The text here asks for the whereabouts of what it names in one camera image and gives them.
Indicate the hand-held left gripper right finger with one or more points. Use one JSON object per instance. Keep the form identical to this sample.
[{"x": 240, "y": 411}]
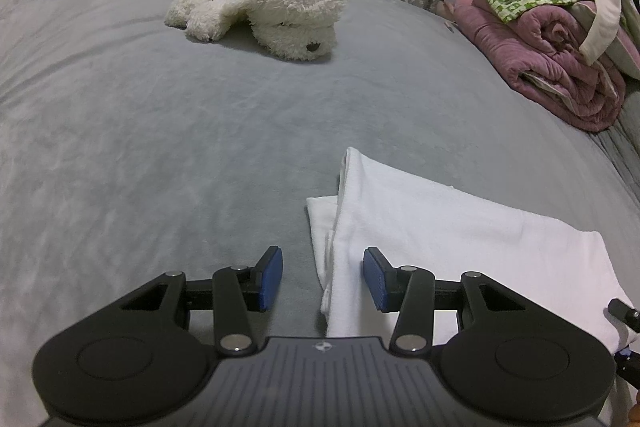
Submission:
[{"x": 377, "y": 279}]

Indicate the person's right hand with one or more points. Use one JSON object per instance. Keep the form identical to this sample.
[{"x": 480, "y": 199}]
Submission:
[{"x": 636, "y": 412}]

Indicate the grey quilted blanket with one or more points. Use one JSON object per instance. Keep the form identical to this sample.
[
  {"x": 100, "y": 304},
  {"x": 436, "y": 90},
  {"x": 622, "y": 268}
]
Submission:
[{"x": 625, "y": 147}]

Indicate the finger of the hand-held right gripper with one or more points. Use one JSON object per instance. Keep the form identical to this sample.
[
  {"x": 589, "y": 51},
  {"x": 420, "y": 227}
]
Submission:
[
  {"x": 625, "y": 312},
  {"x": 631, "y": 359}
]

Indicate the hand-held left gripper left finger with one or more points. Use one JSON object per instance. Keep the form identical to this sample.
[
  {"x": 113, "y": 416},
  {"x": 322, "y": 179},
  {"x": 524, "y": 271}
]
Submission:
[{"x": 270, "y": 279}]

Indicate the grey bed sheet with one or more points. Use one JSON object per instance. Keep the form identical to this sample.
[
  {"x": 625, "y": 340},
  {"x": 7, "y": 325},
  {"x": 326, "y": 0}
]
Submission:
[{"x": 150, "y": 132}]

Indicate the cream garment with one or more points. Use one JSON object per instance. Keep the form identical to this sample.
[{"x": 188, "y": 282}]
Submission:
[{"x": 605, "y": 17}]

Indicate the plain white garment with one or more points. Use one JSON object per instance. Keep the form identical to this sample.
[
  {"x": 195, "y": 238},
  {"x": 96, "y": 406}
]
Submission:
[{"x": 450, "y": 232}]

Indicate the white plush dog toy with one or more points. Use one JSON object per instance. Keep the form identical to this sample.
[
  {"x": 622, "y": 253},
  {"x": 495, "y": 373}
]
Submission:
[{"x": 280, "y": 7}]

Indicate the mauve folded quilt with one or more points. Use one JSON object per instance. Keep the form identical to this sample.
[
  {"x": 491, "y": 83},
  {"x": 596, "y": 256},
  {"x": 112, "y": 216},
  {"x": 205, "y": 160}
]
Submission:
[{"x": 525, "y": 57}]

